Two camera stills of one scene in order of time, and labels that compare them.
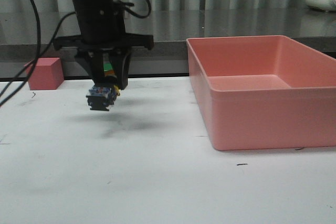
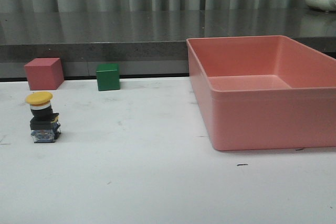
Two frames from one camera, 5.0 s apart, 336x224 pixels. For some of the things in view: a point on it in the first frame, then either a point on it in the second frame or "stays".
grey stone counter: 28,34 stays
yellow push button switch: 100,98 -> 45,127
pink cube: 47,74 stays
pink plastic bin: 263,92 stays
